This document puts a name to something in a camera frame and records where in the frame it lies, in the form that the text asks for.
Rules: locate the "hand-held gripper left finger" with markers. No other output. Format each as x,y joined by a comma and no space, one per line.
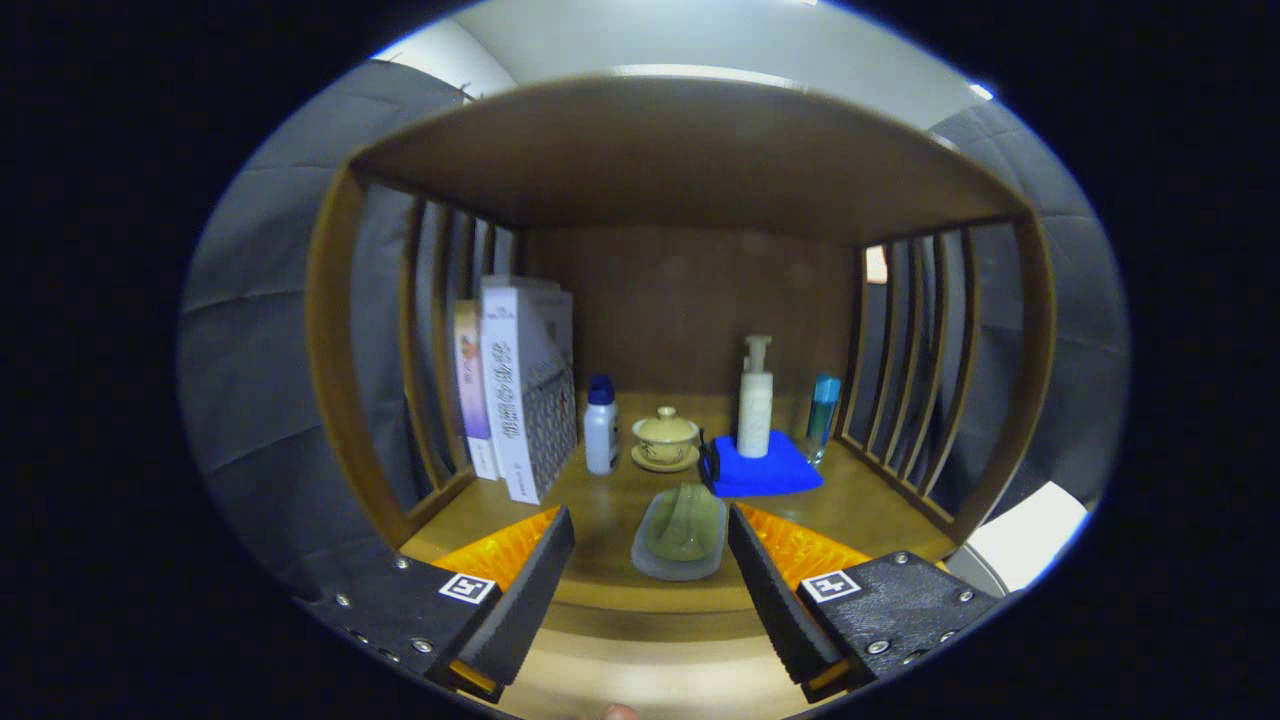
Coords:
530,585

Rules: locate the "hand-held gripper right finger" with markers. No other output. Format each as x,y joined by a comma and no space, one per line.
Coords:
770,590

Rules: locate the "green scrubbing brush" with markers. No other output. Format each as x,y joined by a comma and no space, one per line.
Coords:
685,525

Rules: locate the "wooden countertop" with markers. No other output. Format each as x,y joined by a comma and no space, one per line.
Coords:
600,505

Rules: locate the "brown wooden cabinet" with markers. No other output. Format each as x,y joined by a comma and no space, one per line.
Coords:
680,150

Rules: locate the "folded blue cloth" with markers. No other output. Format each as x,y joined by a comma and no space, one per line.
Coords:
770,475

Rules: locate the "white bottle with blue cap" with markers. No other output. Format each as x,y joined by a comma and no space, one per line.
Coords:
601,435

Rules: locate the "slim blue bottle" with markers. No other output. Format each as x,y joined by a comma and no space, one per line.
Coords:
823,420

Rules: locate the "white pump bottle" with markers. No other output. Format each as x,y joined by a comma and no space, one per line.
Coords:
755,410

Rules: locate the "thick white patterned book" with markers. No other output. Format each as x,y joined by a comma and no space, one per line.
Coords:
520,400

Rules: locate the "beige lidded teacup with saucer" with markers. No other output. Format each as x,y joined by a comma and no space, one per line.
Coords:
665,432

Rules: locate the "purple book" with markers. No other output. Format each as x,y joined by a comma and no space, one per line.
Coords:
470,380

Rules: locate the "white appliance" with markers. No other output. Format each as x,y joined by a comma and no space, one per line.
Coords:
1030,540

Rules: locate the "black backdrop cloth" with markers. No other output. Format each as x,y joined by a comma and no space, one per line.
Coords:
260,330

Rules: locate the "small ceiling spotlight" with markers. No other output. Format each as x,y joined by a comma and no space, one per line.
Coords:
981,92

